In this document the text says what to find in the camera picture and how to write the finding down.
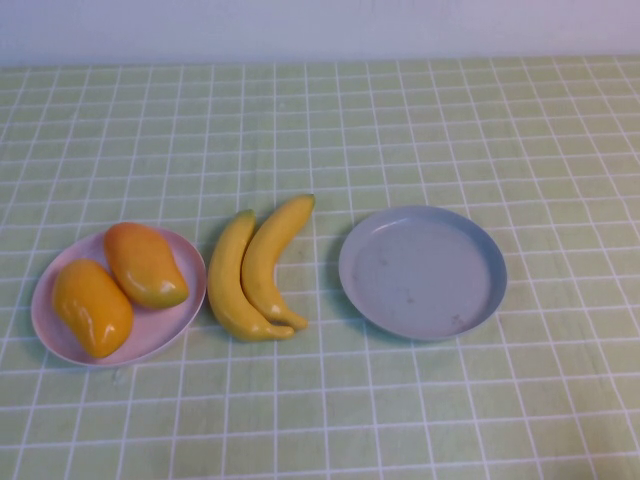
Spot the pale pink round plate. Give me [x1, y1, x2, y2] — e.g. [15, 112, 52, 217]
[30, 225, 208, 369]

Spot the plain yellow-orange mango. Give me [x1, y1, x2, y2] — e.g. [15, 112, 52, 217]
[51, 258, 135, 359]

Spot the yellow plastic banana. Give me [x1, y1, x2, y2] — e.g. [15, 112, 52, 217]
[240, 193, 317, 332]
[207, 208, 296, 344]

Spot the light blue round plate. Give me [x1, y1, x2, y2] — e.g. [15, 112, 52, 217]
[338, 204, 509, 343]

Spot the green checkered tablecloth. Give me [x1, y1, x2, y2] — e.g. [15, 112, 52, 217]
[0, 55, 640, 480]

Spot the orange mango with green tip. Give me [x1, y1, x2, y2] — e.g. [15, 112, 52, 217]
[103, 221, 191, 309]

